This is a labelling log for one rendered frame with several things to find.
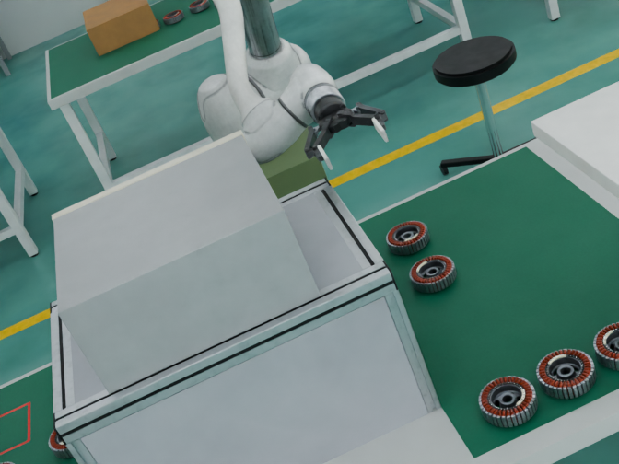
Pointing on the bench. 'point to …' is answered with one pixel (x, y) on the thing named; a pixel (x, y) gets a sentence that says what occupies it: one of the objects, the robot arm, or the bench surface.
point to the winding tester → (176, 262)
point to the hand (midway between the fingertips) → (356, 148)
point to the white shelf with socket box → (587, 135)
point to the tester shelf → (71, 379)
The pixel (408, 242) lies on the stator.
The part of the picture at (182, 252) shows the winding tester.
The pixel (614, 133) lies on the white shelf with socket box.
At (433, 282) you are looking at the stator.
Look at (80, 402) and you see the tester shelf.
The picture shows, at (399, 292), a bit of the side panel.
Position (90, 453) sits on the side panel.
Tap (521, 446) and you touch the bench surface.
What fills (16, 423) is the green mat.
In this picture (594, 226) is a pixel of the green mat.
